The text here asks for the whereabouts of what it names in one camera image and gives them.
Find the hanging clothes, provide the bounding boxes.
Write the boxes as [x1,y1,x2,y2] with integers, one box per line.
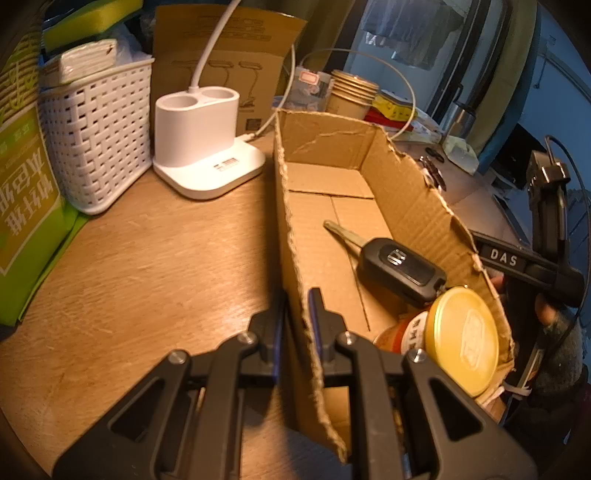
[365,0,451,70]

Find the brown lamp carton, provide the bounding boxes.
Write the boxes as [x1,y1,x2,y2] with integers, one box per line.
[151,6,308,123]

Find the pale yellow tissue pack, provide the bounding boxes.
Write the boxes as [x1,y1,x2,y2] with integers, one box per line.
[442,136,481,174]

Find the black car key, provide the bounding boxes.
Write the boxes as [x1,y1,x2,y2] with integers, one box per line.
[323,220,448,305]

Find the wrapped tissue pack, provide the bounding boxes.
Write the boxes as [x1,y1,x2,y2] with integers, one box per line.
[58,39,118,86]

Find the yellow round container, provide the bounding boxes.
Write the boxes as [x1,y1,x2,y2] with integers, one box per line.
[373,90,419,123]

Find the olive curtain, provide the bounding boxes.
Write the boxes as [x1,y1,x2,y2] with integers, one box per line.
[462,0,543,155]

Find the white desk lamp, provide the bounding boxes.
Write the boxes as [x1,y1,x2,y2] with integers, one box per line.
[152,0,266,200]

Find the person's right hand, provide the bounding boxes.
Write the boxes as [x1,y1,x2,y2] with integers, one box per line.
[489,274,585,398]

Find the white lamp cable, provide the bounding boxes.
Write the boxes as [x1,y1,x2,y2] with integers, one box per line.
[240,44,297,141]

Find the white plastic bag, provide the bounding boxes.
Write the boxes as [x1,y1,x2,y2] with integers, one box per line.
[115,23,155,64]

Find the clear jar with red labels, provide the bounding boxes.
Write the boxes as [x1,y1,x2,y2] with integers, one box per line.
[288,66,334,112]

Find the yellow lid jar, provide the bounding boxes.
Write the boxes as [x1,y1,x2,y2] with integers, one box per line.
[373,286,500,400]

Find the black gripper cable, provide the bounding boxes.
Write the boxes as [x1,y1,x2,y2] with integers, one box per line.
[545,135,591,333]

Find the white woven basket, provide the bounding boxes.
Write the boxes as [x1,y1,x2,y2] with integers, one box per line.
[38,58,154,215]

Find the green yellow sponge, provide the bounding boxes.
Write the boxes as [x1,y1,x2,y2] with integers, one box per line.
[41,0,144,54]

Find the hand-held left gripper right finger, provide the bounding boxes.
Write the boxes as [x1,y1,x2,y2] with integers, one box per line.
[308,287,539,480]

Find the cardboard box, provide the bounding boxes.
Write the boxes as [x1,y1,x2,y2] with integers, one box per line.
[273,109,515,463]

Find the stack of paper cups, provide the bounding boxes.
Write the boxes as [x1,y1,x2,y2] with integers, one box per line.
[327,69,380,120]

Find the green paper package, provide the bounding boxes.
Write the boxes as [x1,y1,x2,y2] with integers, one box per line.
[0,28,88,326]

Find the white charging cable loop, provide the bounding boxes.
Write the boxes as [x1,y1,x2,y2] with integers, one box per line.
[299,47,417,136]

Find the steel thermos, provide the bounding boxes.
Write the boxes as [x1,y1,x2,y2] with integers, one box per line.
[445,99,476,139]

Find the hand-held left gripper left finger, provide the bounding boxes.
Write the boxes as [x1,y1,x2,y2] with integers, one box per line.
[52,290,289,480]

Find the black folding tool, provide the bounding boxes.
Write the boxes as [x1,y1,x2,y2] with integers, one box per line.
[418,156,448,190]

